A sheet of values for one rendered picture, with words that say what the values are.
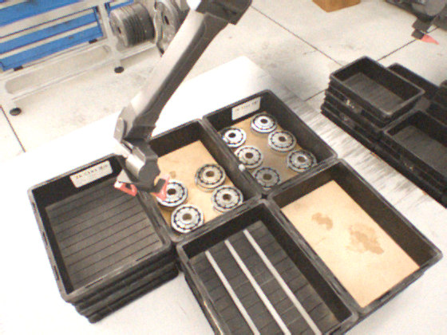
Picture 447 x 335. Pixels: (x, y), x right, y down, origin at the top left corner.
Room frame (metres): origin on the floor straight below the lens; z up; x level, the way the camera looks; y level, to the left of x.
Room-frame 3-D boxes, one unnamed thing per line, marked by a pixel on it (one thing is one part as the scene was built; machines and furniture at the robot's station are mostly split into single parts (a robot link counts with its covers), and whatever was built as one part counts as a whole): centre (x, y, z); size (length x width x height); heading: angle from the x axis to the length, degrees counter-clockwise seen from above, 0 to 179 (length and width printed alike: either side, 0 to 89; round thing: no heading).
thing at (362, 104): (1.52, -0.80, 0.37); 0.40 x 0.30 x 0.45; 36
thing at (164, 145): (0.68, 0.11, 0.87); 0.40 x 0.30 x 0.11; 31
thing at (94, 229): (0.53, 0.37, 0.87); 0.40 x 0.30 x 0.11; 31
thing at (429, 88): (1.76, -1.13, 0.26); 0.40 x 0.30 x 0.23; 36
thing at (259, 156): (0.80, -0.09, 0.86); 0.10 x 0.10 x 0.01
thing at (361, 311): (0.49, -0.35, 0.92); 0.40 x 0.30 x 0.02; 31
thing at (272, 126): (0.97, -0.15, 0.86); 0.10 x 0.10 x 0.01
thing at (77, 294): (0.53, 0.37, 0.92); 0.40 x 0.30 x 0.02; 31
